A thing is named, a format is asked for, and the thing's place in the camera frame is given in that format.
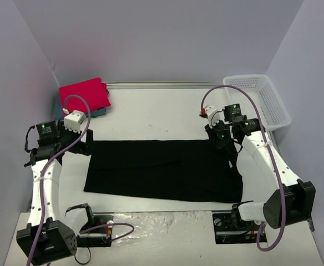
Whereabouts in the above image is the black t shirt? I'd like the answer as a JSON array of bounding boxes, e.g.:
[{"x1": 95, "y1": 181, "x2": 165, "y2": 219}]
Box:
[{"x1": 84, "y1": 140, "x2": 243, "y2": 203}]

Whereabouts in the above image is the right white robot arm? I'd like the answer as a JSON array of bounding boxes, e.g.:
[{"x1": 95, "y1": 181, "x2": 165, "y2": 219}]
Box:
[{"x1": 200, "y1": 104, "x2": 316, "y2": 229}]

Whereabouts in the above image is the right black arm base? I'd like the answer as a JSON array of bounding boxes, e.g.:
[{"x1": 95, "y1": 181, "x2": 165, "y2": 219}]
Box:
[{"x1": 212, "y1": 211, "x2": 260, "y2": 244}]

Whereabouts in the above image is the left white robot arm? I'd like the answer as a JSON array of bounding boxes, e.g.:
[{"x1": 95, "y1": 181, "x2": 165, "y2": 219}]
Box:
[{"x1": 16, "y1": 121, "x2": 96, "y2": 265}]

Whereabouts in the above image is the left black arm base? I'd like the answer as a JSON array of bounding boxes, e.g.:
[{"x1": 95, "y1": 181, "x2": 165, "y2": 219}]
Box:
[{"x1": 77, "y1": 213, "x2": 114, "y2": 248}]

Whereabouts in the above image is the folded teal t shirt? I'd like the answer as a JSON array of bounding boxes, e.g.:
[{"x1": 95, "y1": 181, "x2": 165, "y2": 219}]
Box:
[{"x1": 54, "y1": 96, "x2": 106, "y2": 120}]

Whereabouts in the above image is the folded red t shirt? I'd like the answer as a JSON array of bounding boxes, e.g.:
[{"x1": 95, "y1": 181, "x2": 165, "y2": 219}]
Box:
[{"x1": 59, "y1": 77, "x2": 111, "y2": 113}]

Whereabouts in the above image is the white plastic basket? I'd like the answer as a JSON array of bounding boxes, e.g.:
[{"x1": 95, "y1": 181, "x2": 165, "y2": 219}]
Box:
[{"x1": 222, "y1": 74, "x2": 291, "y2": 131}]

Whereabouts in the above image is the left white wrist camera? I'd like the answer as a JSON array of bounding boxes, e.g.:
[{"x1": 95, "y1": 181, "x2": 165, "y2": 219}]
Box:
[{"x1": 63, "y1": 108, "x2": 86, "y2": 132}]

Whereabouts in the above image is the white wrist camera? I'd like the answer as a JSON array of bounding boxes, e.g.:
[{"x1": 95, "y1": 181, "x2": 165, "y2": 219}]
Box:
[
  {"x1": 63, "y1": 108, "x2": 86, "y2": 132},
  {"x1": 199, "y1": 106, "x2": 224, "y2": 127}
]

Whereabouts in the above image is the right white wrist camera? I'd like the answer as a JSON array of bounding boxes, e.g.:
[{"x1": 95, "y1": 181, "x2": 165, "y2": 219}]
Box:
[{"x1": 199, "y1": 106, "x2": 224, "y2": 127}]

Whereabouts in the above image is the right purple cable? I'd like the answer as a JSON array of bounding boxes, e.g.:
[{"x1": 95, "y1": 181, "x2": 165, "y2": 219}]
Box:
[{"x1": 200, "y1": 85, "x2": 287, "y2": 252}]

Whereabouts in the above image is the purple cable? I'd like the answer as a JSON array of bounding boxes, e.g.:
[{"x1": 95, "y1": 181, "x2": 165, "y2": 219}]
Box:
[
  {"x1": 26, "y1": 95, "x2": 135, "y2": 266},
  {"x1": 200, "y1": 85, "x2": 287, "y2": 252}
]

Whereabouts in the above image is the aluminium table rail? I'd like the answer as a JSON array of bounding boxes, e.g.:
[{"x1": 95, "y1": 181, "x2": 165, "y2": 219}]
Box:
[{"x1": 107, "y1": 82, "x2": 216, "y2": 90}]

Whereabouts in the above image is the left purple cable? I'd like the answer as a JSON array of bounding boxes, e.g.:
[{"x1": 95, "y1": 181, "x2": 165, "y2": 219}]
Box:
[{"x1": 26, "y1": 95, "x2": 135, "y2": 266}]

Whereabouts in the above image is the black loop cable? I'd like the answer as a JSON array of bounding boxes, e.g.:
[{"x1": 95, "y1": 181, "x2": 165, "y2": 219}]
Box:
[{"x1": 74, "y1": 246, "x2": 93, "y2": 264}]

